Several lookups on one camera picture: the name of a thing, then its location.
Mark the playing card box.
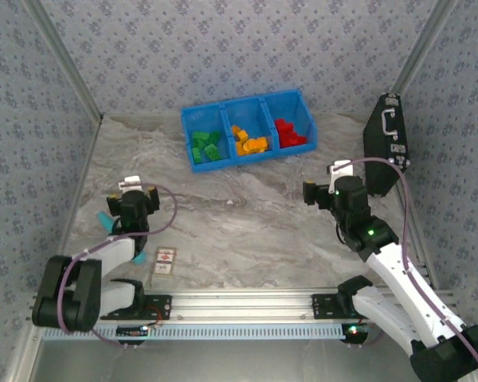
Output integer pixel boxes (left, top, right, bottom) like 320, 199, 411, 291
151, 246, 178, 279

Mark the black mounting plate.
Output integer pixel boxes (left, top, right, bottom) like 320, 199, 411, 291
103, 293, 173, 322
311, 293, 385, 321

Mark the small circuit board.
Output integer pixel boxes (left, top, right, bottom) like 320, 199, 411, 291
341, 322, 370, 342
116, 325, 151, 337

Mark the grey metal panel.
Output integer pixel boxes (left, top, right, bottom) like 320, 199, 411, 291
27, 322, 469, 382

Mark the purple cable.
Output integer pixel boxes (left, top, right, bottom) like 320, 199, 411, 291
57, 182, 179, 349
330, 157, 478, 382

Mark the black case with metal handle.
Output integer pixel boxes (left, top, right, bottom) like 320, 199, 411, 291
362, 93, 412, 198

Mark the aluminium side rail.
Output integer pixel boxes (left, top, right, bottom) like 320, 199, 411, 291
394, 186, 439, 290

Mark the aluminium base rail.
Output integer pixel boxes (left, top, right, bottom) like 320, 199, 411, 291
99, 288, 461, 324

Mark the slotted cable duct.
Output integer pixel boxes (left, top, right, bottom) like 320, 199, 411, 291
91, 322, 350, 341

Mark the aluminium frame post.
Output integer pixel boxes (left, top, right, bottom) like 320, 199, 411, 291
394, 0, 461, 95
23, 0, 104, 120

